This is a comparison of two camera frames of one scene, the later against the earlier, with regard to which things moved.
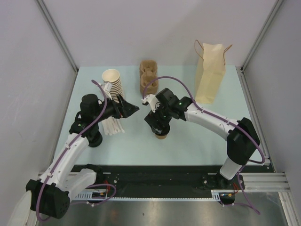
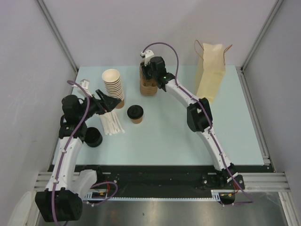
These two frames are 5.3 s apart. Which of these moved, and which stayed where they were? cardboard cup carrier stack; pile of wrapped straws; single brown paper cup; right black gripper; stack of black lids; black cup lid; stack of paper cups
Moved: right black gripper; black cup lid; single brown paper cup
Stayed: cardboard cup carrier stack; stack of paper cups; stack of black lids; pile of wrapped straws
